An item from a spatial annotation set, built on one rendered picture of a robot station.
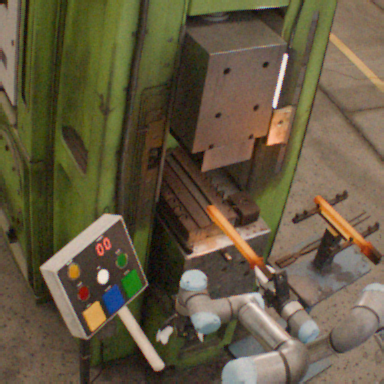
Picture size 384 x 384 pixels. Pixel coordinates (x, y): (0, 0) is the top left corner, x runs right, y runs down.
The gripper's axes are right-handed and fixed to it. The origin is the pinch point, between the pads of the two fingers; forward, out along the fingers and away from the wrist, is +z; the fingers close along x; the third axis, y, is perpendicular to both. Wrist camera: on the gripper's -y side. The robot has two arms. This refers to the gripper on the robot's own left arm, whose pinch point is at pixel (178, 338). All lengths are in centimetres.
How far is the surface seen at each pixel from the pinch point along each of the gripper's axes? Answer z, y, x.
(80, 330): -5.4, -0.6, -33.4
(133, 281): -8.0, -19.5, -13.1
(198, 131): -52, -43, 7
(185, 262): 4.4, -38.1, 9.5
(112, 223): -26.4, -28.9, -20.2
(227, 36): -83, -55, 14
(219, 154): -40, -47, 17
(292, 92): -48, -73, 49
